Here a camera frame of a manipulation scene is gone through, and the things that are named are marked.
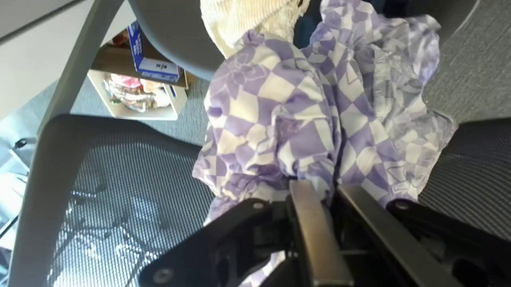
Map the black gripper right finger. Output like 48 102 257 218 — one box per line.
335 182 511 287

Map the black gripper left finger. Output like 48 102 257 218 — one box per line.
137 180 356 287

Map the purple white checked cloth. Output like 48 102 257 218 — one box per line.
190 0 460 287

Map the cream towel cloth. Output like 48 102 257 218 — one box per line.
198 0 313 61

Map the black mesh back chair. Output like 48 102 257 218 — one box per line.
6 0 511 287

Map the white box with items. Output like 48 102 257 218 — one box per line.
86 69 188 123

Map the blue white cardboard box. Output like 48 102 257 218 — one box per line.
126 21 185 84

